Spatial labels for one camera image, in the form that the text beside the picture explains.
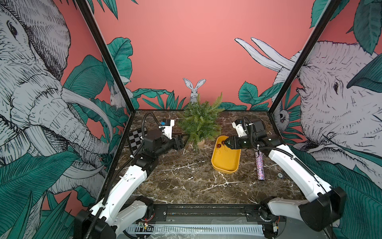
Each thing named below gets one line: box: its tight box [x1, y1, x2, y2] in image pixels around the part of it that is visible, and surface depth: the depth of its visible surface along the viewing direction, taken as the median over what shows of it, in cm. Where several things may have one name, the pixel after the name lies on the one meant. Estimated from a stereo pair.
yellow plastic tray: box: [211, 135, 242, 175], surface depth 95 cm
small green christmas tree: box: [178, 92, 225, 151], surface depth 78 cm
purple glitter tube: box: [255, 150, 266, 181], surface depth 88 cm
